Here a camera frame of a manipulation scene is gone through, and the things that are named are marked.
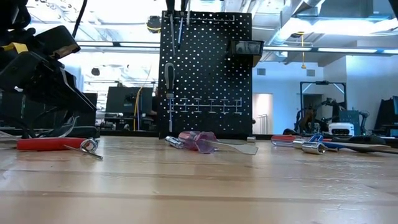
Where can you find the black round ceiling sensor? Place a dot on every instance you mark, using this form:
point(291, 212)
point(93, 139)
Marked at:
point(95, 71)

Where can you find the grey blue box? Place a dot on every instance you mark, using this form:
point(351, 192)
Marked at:
point(349, 116)

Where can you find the black background rig frame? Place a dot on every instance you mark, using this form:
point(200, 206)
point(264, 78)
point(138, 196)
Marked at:
point(323, 83)

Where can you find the large red transparent screwdriver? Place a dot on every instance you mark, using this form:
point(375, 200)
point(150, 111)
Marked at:
point(199, 141)

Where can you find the yellow tape tag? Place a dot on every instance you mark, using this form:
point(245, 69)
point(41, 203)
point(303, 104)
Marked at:
point(14, 47)

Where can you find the black plastic pegboard bin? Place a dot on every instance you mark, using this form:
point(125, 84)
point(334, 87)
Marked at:
point(245, 48)

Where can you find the silver ventilation duct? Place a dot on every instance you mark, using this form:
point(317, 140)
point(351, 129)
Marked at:
point(342, 29)

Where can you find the black metal pegboard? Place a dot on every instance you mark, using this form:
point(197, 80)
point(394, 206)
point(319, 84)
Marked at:
point(211, 77)

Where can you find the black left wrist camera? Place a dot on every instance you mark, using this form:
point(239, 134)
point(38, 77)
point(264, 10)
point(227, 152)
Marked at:
point(56, 42)

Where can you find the black computer monitor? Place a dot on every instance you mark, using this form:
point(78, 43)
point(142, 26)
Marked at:
point(124, 99)

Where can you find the long chrome socket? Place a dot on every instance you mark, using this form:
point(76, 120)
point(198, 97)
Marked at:
point(173, 142)

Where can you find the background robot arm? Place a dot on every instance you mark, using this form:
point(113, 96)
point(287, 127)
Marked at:
point(311, 119)

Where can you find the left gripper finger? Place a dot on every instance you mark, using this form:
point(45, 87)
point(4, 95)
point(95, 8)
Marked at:
point(76, 96)

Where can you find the ceiling light strip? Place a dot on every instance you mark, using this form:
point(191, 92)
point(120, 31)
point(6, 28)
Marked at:
point(345, 50)
point(102, 44)
point(286, 48)

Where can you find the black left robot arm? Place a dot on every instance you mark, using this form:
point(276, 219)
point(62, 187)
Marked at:
point(12, 18)

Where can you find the black partition screen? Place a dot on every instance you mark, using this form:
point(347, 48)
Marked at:
point(88, 118)

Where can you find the grey wall vent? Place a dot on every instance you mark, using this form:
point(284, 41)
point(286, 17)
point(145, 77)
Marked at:
point(261, 71)
point(310, 72)

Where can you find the small chrome socket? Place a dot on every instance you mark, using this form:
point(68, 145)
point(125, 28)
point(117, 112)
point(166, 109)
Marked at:
point(314, 148)
point(82, 146)
point(251, 139)

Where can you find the dark monitor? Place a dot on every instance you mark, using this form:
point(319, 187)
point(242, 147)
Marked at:
point(387, 116)

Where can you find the white box device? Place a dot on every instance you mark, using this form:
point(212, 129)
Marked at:
point(341, 129)

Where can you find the small black screwdriver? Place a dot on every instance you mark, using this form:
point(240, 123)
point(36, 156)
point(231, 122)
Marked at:
point(357, 139)

